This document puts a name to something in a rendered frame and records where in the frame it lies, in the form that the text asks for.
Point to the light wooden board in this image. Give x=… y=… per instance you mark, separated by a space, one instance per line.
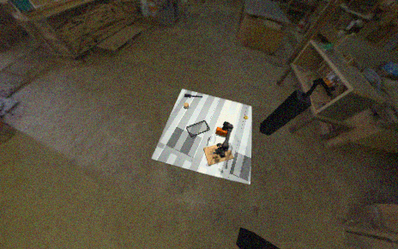
x=212 y=159

